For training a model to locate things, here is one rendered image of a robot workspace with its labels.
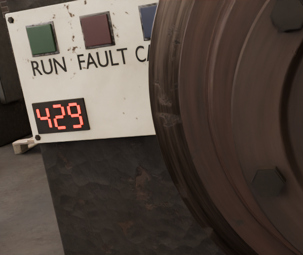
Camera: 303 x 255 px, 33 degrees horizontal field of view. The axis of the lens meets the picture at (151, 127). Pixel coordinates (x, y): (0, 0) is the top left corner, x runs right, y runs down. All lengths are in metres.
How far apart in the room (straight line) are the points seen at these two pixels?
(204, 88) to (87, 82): 0.24
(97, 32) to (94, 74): 0.06
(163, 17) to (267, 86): 0.14
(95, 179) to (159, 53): 0.30
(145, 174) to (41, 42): 0.22
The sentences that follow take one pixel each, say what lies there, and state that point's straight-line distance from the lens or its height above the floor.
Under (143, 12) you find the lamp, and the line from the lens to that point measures 0.61.
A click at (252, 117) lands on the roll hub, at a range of 0.37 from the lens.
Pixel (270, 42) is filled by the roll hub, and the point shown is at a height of 1.18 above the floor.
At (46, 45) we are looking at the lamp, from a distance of 0.67.
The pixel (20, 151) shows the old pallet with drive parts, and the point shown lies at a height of 0.03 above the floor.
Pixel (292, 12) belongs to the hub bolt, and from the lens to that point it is 0.35.
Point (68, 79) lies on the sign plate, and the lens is 0.67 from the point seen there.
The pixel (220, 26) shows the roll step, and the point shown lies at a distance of 0.42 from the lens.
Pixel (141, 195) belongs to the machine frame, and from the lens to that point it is 0.70.
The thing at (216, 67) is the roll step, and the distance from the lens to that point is 0.42.
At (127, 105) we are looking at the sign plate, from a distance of 0.64.
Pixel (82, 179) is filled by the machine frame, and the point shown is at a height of 1.00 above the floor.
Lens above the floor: 1.22
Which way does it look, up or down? 13 degrees down
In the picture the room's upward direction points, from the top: 10 degrees counter-clockwise
